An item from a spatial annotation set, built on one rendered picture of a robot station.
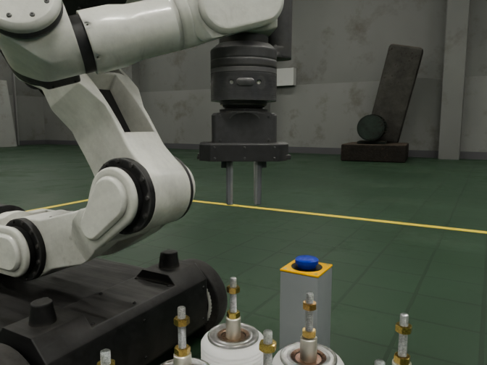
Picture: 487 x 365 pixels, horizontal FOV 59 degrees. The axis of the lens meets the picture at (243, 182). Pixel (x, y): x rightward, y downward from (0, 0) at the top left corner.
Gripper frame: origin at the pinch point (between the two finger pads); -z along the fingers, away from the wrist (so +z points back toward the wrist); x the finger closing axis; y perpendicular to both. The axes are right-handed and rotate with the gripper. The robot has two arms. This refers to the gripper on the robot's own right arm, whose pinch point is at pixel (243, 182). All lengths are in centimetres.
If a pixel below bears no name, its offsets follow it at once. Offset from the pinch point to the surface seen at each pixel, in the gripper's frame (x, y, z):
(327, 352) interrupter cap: 11.3, -4.7, -22.7
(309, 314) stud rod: 8.3, -6.0, -16.6
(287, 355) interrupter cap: 5.6, -5.2, -22.6
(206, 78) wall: -33, 892, 104
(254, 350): 1.5, -2.5, -23.3
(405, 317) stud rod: 18.2, -12.6, -14.2
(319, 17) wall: 177, 757, 202
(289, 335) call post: 8.6, 10.8, -28.2
